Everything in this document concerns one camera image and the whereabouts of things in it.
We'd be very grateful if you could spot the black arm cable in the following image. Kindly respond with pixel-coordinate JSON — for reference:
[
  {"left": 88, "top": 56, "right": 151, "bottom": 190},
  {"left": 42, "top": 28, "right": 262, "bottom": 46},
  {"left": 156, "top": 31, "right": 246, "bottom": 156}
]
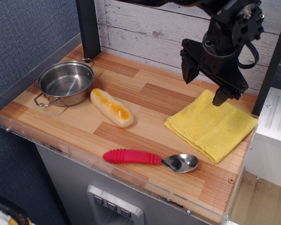
[{"left": 236, "top": 42, "right": 260, "bottom": 70}]

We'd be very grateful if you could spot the clear acrylic table guard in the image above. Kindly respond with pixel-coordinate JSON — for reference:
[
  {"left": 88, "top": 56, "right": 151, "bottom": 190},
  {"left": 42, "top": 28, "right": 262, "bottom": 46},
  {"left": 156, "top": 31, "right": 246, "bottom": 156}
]
[{"left": 0, "top": 39, "right": 253, "bottom": 225}]

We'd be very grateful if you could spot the black frame post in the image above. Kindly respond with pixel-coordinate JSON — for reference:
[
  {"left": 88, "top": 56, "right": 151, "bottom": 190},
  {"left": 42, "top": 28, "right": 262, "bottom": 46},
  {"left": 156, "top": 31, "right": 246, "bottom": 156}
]
[
  {"left": 75, "top": 0, "right": 101, "bottom": 59},
  {"left": 252, "top": 32, "right": 281, "bottom": 116}
]

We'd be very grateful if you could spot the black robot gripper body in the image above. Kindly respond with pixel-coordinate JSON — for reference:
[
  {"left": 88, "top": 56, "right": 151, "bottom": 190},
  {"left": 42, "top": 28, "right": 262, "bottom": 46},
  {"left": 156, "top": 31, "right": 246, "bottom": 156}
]
[{"left": 180, "top": 39, "right": 248, "bottom": 100}]

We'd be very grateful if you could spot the yellow black object bottom left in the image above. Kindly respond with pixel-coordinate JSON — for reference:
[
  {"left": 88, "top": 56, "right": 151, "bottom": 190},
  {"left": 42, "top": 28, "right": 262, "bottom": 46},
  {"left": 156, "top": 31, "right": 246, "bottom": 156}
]
[{"left": 0, "top": 202, "right": 33, "bottom": 225}]

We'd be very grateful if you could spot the left black frame post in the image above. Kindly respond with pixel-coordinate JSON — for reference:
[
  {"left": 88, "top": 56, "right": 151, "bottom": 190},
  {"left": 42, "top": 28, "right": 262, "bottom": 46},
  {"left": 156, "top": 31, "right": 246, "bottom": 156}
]
[{"left": 75, "top": 0, "right": 101, "bottom": 59}]

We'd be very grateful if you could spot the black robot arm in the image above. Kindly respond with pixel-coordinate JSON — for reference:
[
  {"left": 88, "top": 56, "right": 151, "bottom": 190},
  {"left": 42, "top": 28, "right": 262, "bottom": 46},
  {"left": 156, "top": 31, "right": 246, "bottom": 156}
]
[{"left": 174, "top": 0, "right": 264, "bottom": 106}]

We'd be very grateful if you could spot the toy bread loaf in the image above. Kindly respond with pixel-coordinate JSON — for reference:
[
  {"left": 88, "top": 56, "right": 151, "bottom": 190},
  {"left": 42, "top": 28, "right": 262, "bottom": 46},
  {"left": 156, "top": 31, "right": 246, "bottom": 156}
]
[{"left": 90, "top": 88, "right": 134, "bottom": 128}]

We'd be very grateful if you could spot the small steel pot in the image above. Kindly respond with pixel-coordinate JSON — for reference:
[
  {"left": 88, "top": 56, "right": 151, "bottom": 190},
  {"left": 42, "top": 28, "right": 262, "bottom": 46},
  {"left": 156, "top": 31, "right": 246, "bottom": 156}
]
[{"left": 34, "top": 59, "right": 95, "bottom": 107}]

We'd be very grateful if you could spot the yellow folded cloth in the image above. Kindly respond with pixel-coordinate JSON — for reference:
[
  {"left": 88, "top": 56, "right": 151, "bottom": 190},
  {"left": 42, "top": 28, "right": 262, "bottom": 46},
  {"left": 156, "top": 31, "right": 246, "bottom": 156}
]
[{"left": 164, "top": 90, "right": 258, "bottom": 164}]

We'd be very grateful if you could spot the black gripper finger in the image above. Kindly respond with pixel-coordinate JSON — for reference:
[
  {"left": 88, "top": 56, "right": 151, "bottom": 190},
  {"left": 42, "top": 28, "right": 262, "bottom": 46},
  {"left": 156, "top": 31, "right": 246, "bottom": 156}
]
[
  {"left": 181, "top": 56, "right": 199, "bottom": 84},
  {"left": 213, "top": 85, "right": 231, "bottom": 106}
]

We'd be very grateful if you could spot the white ribbed side unit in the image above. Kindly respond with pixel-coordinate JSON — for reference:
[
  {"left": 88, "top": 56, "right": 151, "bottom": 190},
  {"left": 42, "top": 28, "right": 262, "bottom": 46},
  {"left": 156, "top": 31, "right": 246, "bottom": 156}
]
[{"left": 244, "top": 88, "right": 281, "bottom": 186}]

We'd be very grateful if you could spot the right black frame post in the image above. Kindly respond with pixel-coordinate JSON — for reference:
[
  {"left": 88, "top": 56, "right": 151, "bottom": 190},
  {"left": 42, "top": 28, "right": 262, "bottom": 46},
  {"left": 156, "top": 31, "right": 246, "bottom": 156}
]
[{"left": 252, "top": 32, "right": 281, "bottom": 116}]

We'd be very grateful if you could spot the grey cabinet with buttons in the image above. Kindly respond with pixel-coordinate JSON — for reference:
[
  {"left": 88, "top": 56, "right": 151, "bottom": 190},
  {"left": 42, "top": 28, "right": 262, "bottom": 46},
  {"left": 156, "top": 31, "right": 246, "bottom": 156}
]
[{"left": 36, "top": 144, "right": 205, "bottom": 225}]

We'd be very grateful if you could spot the red handled metal spoon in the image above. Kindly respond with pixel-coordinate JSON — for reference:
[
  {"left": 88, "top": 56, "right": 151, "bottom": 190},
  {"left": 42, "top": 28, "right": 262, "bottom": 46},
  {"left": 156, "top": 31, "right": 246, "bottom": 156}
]
[{"left": 103, "top": 149, "right": 199, "bottom": 173}]

